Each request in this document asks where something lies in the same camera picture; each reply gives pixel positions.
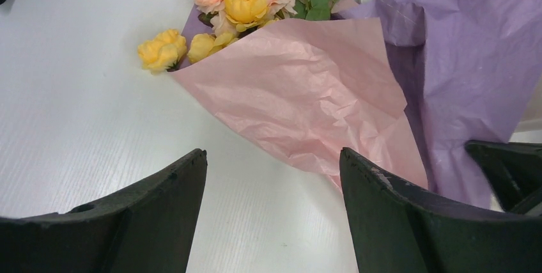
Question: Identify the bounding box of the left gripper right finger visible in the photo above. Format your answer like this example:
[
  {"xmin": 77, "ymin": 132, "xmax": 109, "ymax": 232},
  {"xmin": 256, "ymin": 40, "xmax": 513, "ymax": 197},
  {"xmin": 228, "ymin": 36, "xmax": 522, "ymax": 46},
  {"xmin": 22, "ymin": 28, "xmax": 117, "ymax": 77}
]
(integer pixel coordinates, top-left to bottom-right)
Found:
[{"xmin": 339, "ymin": 148, "xmax": 541, "ymax": 272}]

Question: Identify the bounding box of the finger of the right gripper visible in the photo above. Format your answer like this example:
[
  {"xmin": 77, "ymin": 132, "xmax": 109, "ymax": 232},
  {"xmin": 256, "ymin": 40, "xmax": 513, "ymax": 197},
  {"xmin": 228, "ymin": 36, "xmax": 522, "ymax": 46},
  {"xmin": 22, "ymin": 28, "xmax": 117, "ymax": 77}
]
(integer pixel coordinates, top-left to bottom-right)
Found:
[{"xmin": 465, "ymin": 140, "xmax": 541, "ymax": 217}]

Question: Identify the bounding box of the pink purple flower bouquet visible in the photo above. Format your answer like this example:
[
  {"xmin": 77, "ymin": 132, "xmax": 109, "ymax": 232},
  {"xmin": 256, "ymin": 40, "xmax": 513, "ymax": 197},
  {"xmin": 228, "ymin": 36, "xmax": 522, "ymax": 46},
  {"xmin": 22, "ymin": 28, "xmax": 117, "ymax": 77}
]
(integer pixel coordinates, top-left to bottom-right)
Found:
[{"xmin": 137, "ymin": 0, "xmax": 541, "ymax": 207}]

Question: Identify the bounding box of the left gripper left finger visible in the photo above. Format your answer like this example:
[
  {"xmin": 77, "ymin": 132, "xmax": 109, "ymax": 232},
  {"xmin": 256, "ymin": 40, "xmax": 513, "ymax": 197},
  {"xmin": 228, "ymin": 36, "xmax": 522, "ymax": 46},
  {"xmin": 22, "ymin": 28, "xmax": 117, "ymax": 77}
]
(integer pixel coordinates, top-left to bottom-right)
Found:
[{"xmin": 1, "ymin": 149, "xmax": 208, "ymax": 272}]

